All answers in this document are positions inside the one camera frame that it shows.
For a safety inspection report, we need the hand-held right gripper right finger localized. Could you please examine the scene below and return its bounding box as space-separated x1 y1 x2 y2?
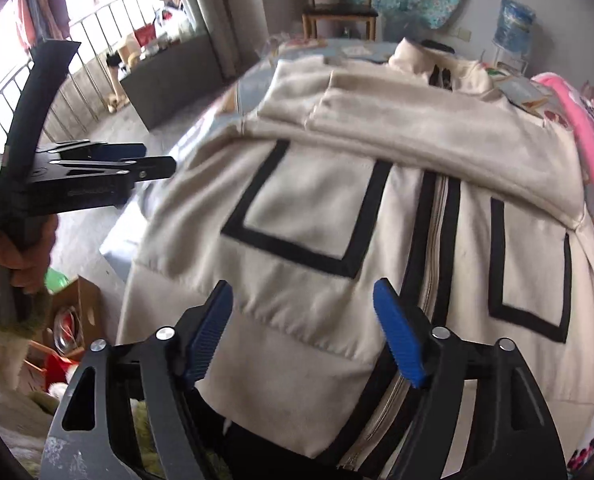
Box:
373 277 570 480

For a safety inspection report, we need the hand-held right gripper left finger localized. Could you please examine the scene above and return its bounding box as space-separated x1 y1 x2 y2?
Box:
42 280 234 480

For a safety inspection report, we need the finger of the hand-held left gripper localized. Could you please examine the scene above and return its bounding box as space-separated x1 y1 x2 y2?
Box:
57 156 176 183
52 141 148 162

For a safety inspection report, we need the beige zip jacket black trim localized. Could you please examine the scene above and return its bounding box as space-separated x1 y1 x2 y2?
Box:
114 37 594 480

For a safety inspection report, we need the grey low cabinet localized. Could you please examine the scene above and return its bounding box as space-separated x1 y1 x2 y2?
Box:
118 32 225 131

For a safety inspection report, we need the green plastic object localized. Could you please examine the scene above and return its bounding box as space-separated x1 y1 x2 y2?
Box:
44 267 72 295

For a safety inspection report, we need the brown cardboard box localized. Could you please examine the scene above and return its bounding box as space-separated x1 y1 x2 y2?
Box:
47 275 105 361

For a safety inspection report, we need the metal balcony railing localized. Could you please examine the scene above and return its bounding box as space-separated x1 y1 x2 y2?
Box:
0 0 178 181

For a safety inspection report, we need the grey curtain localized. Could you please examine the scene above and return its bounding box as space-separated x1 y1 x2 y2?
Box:
169 0 262 81

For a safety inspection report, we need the wooden chair dark seat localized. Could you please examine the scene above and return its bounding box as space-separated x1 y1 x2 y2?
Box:
301 0 380 41

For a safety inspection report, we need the grey mesh cover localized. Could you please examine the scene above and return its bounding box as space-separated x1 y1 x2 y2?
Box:
383 12 430 48

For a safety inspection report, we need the blue water jug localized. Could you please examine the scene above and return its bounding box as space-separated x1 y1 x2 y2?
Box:
494 0 536 53

